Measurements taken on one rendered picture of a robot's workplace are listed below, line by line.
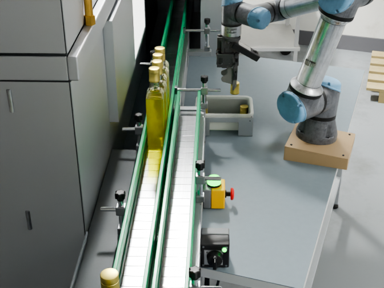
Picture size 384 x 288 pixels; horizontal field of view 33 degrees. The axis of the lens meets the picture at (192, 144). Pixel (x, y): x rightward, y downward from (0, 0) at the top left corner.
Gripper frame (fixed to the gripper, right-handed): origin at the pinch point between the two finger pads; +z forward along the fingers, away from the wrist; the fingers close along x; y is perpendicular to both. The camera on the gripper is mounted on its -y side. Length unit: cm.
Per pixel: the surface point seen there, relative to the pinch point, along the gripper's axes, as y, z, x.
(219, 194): 7, 11, 60
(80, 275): 42, 4, 107
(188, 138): 17.0, 3.8, 35.7
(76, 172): 44, -16, 91
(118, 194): 33, -9, 90
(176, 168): 20, 4, 55
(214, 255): 8, 10, 90
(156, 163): 26, 4, 52
